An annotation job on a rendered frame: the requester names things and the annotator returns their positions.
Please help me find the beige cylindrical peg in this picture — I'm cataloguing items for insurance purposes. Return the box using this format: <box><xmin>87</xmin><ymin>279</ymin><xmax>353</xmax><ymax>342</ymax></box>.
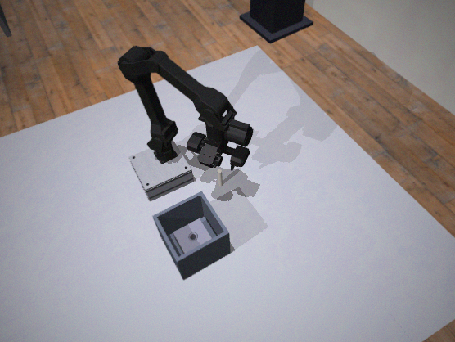
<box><xmin>218</xmin><ymin>169</ymin><xmax>223</xmax><ymax>186</ymax></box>

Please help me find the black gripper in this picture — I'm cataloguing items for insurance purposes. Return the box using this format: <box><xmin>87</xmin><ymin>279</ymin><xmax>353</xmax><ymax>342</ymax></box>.
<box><xmin>187</xmin><ymin>132</ymin><xmax>250</xmax><ymax>171</ymax></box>

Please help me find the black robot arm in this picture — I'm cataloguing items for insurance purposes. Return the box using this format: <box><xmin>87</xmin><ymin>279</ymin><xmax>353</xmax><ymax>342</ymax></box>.
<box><xmin>118</xmin><ymin>46</ymin><xmax>253</xmax><ymax>168</ymax></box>

